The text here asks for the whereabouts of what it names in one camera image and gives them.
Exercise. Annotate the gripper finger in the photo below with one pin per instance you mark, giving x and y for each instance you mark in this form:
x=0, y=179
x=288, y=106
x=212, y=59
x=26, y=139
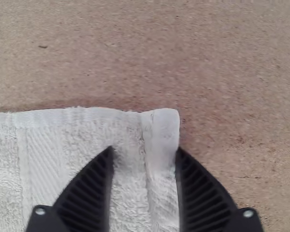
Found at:
x=203, y=198
x=87, y=193

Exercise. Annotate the pale towel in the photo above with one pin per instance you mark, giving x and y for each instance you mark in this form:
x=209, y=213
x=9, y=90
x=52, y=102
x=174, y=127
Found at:
x=62, y=145

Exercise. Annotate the cork mat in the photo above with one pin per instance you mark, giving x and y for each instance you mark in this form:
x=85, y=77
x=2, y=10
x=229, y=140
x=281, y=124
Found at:
x=135, y=48

